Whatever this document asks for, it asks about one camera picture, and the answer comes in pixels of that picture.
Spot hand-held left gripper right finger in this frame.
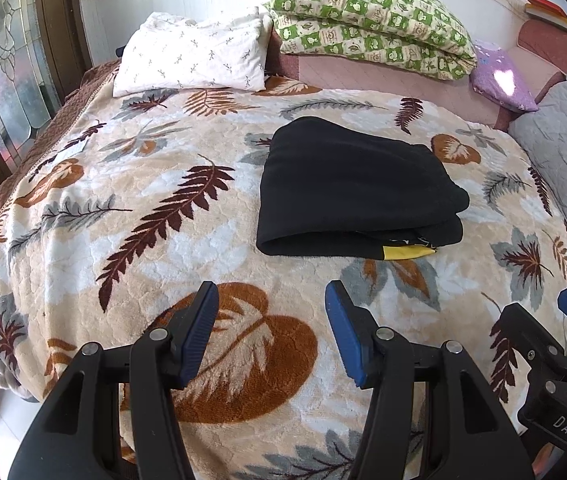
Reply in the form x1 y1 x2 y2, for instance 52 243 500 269
325 280 535 480

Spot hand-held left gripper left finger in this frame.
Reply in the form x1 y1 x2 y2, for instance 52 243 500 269
8 281 220 480

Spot black pants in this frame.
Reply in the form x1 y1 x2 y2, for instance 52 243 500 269
256 116 470 262

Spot leaf print fleece blanket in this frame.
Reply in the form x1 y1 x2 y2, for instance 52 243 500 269
0 86 567 480

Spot grey quilted cover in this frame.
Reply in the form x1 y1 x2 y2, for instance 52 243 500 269
507 71 567 308

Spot purple heart print pillow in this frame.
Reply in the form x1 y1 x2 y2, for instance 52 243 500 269
469 39 540 113

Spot pink bed sheet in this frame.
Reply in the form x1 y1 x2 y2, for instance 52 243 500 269
267 27 520 130

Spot reddish padded headboard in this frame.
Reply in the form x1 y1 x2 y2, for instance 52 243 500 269
493 19 567 131

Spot white sprig print pillow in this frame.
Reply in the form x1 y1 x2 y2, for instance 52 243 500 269
112 6 274 97

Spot green checked folded quilt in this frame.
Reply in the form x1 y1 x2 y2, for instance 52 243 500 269
262 0 479 82

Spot stained glass window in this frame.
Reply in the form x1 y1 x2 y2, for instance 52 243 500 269
0 0 63 163

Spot wooden window frame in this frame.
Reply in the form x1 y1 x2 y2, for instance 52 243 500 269
32 0 95 108

